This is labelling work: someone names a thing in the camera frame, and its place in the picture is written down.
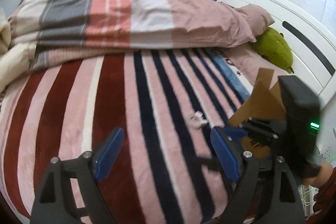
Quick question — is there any pink grey patchwork duvet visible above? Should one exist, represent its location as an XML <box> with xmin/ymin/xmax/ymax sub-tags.
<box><xmin>9</xmin><ymin>0</ymin><xmax>255</xmax><ymax>61</ymax></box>

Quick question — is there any person's right hand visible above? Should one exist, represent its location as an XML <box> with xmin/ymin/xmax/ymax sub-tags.
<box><xmin>303</xmin><ymin>162</ymin><xmax>334</xmax><ymax>189</ymax></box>

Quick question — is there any brown cardboard box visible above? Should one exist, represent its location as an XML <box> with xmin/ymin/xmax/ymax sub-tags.
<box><xmin>227</xmin><ymin>67</ymin><xmax>288</xmax><ymax>159</ymax></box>

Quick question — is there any green plush toy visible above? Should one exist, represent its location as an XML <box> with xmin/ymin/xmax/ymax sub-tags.
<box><xmin>249</xmin><ymin>27</ymin><xmax>294</xmax><ymax>73</ymax></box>

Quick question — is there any pink pillow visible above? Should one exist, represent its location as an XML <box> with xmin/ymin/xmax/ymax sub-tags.
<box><xmin>235</xmin><ymin>4</ymin><xmax>274</xmax><ymax>37</ymax></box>

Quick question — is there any white bed headboard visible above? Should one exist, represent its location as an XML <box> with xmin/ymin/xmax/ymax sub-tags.
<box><xmin>217</xmin><ymin>0</ymin><xmax>335</xmax><ymax>108</ymax></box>

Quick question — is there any striped pink fleece blanket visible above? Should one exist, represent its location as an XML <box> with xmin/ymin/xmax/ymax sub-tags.
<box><xmin>1</xmin><ymin>49</ymin><xmax>249</xmax><ymax>223</ymax></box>

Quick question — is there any cream fleece blanket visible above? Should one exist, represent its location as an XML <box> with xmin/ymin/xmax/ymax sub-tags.
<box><xmin>0</xmin><ymin>8</ymin><xmax>37</xmax><ymax>93</ymax></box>

